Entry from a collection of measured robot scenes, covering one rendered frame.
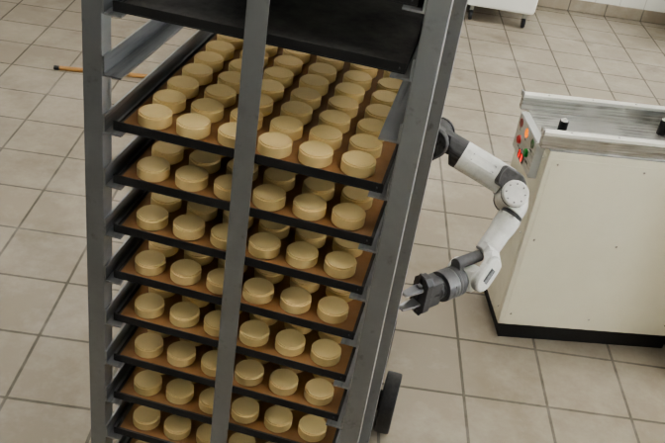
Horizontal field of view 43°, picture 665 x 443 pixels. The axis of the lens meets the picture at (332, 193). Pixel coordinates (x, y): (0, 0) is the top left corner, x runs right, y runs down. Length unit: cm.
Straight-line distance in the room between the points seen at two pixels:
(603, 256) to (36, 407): 200
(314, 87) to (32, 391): 183
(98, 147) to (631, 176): 214
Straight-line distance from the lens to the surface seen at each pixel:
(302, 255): 130
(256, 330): 143
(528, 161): 301
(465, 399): 309
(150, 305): 147
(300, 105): 134
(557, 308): 332
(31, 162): 414
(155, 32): 137
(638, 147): 303
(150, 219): 136
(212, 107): 130
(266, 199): 126
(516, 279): 319
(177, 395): 157
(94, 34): 121
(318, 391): 147
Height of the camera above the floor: 209
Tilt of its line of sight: 31 degrees down
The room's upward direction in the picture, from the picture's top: 9 degrees clockwise
